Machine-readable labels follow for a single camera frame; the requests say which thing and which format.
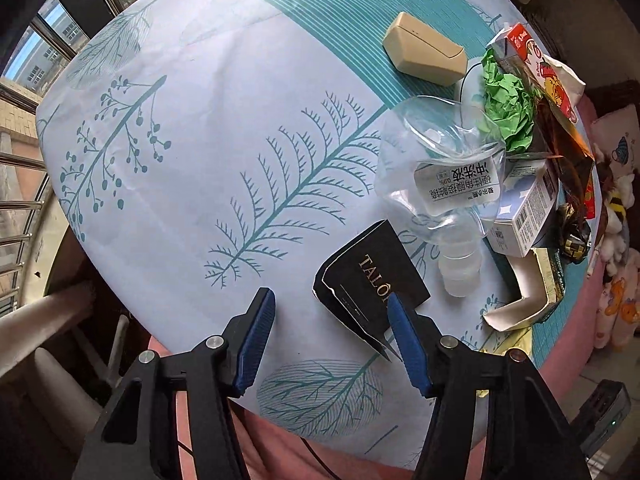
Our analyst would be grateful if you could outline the black cable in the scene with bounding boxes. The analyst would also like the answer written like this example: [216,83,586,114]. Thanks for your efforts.
[299,435,351,480]

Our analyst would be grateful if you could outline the bee plush toy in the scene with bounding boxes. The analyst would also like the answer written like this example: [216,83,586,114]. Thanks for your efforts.
[602,172,632,261]

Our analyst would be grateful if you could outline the green paper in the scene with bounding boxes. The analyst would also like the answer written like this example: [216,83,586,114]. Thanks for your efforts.
[480,49,543,153]

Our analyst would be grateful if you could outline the white printed pillow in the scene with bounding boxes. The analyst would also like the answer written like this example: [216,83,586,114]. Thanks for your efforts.
[592,106,640,171]

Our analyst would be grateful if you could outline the black and gold foil wrapper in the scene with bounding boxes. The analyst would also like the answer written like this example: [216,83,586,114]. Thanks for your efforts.
[557,202,591,263]

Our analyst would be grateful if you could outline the brown snack wrapper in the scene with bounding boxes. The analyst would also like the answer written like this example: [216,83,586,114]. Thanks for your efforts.
[530,95,596,221]

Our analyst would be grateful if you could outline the yellow paper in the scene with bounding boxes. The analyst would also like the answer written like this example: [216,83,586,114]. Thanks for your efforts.
[477,327,532,356]

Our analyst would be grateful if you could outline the white pipe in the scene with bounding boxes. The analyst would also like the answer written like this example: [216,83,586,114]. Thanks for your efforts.
[0,282,96,356]

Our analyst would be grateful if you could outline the beige case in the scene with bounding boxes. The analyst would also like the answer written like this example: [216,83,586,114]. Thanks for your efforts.
[383,11,468,85]

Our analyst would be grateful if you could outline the torn green cardboard box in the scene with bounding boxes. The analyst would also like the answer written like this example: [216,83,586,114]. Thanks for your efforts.
[484,247,566,332]

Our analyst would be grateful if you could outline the window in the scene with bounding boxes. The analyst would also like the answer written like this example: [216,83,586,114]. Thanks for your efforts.
[0,0,211,101]

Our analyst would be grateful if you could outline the red and white carton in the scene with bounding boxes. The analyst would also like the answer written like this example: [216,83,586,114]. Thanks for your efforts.
[487,22,586,126]

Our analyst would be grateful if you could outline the leaf-print tablecloth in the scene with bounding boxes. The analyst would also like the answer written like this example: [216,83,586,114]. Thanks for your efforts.
[35,0,601,456]

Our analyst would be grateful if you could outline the white printed plush toy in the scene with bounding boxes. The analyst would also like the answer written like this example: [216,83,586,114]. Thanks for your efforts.
[594,260,640,351]

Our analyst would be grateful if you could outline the white and blue box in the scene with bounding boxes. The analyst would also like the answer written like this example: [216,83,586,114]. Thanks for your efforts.
[487,157,561,258]

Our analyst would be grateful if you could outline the metal railing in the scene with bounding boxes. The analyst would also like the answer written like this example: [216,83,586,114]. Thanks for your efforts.
[0,150,51,311]

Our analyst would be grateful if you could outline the black Talon card box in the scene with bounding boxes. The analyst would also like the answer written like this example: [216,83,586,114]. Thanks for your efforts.
[313,219,432,362]

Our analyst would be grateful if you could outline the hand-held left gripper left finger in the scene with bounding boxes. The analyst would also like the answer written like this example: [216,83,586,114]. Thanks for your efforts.
[72,287,277,480]

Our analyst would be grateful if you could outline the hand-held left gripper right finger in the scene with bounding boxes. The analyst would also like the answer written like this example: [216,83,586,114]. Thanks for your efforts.
[386,292,591,480]

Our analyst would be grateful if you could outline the crushed clear plastic bottle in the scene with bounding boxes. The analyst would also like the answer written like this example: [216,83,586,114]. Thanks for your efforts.
[375,95,506,298]

